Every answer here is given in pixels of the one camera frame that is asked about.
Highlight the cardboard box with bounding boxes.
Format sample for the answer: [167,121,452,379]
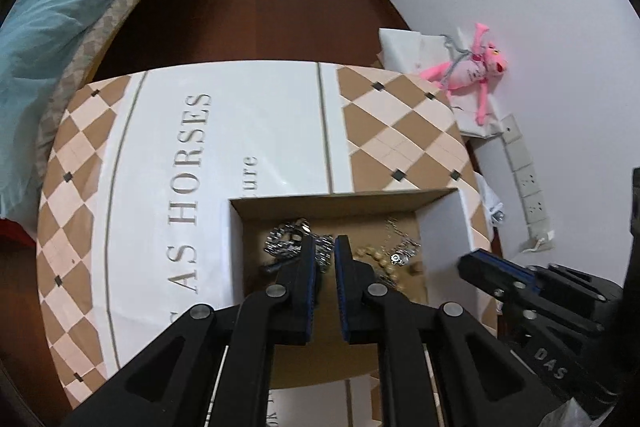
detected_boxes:
[229,188,501,390]

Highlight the thin silver charm bracelet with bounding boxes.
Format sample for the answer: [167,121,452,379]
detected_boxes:
[382,218,422,268]

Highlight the bed with patterned mattress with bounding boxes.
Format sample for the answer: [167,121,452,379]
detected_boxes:
[0,0,223,228]

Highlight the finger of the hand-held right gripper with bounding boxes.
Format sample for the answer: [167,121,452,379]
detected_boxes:
[457,248,541,308]
[537,263,623,308]

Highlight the white power strip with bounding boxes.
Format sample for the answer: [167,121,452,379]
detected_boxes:
[500,114,556,253]

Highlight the teal blanket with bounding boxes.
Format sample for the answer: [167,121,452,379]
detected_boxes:
[0,0,188,218]

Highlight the checked printed tablecloth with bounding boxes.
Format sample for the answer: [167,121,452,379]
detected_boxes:
[36,61,501,427]

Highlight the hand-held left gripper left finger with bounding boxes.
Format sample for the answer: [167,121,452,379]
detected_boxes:
[60,234,321,427]

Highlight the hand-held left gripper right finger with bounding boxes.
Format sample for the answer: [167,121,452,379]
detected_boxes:
[334,234,566,427]

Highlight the wooden bead bracelet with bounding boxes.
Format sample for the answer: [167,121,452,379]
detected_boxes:
[352,244,423,293]

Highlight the thick silver chain bracelet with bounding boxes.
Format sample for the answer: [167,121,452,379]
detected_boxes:
[263,218,335,275]

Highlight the pink plush toy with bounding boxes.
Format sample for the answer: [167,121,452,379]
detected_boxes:
[419,22,510,126]

